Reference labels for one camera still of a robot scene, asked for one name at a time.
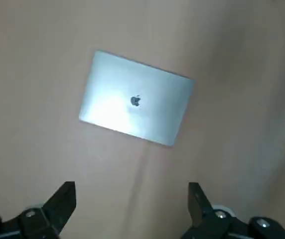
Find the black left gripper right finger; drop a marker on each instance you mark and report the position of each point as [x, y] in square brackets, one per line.
[202, 211]

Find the grey laptop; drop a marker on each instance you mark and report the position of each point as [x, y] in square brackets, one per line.
[137, 99]

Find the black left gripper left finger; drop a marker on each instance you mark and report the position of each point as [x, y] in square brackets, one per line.
[57, 206]

